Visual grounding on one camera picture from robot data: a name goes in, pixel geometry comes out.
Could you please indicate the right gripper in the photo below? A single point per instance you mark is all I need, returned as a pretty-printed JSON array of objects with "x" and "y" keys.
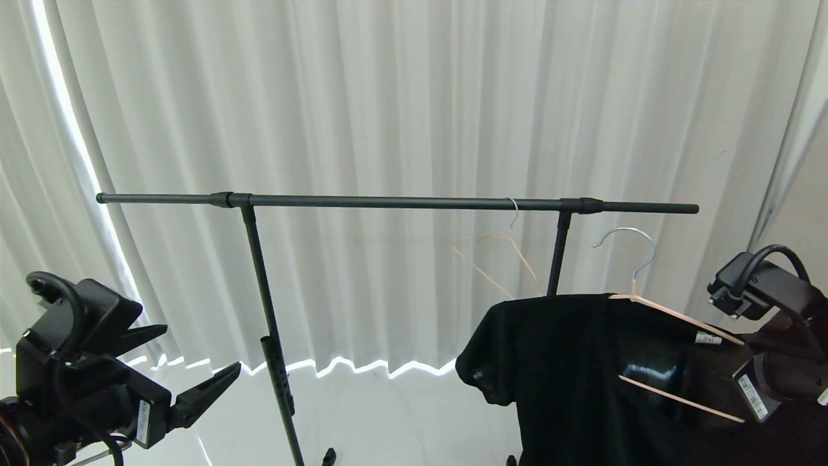
[{"x": 786, "y": 382}]

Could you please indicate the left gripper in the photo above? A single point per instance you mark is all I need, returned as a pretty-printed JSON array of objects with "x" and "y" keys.
[{"x": 97, "y": 395}]

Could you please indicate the pink clothes hanger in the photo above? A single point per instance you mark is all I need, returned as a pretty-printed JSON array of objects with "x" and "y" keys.
[
  {"x": 634, "y": 290},
  {"x": 516, "y": 210}
]

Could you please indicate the black short-sleeved shirt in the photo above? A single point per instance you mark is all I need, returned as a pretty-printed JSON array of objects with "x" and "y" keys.
[{"x": 556, "y": 388}]

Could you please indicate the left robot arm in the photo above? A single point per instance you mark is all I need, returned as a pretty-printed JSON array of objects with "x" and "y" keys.
[{"x": 13, "y": 433}]

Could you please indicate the black clothes rack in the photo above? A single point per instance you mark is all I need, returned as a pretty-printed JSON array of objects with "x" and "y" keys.
[{"x": 388, "y": 202}]

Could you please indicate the white curtain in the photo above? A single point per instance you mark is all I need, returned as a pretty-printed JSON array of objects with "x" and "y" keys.
[{"x": 388, "y": 97}]

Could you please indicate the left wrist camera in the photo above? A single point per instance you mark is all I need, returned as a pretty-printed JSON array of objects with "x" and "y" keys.
[{"x": 97, "y": 310}]

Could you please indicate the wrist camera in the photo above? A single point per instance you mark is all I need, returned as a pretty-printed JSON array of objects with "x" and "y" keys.
[
  {"x": 744, "y": 285},
  {"x": 97, "y": 310}
]

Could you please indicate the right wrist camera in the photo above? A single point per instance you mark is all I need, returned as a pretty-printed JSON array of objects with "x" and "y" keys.
[{"x": 744, "y": 285}]

